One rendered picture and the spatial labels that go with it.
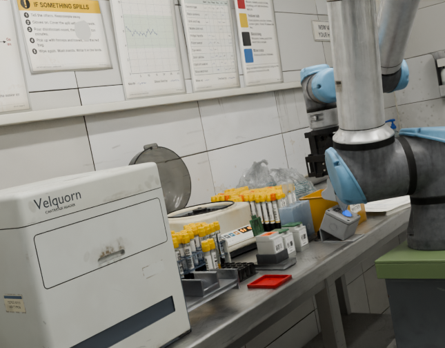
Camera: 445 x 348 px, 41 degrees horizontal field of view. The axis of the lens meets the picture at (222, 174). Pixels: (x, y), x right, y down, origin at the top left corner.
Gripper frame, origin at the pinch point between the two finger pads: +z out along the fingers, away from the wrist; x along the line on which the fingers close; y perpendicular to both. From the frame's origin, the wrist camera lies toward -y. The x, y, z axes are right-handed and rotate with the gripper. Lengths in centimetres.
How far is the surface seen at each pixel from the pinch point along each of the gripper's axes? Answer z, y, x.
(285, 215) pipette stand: 0.2, 14.3, 5.9
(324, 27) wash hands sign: -63, 66, -140
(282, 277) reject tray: 8.1, 1.1, 32.1
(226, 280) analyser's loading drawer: 4.3, 5.0, 45.6
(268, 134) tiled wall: -18, 66, -73
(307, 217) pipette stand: 2.7, 12.5, -1.4
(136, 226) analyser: -12, 2, 69
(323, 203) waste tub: 0.3, 10.4, -7.7
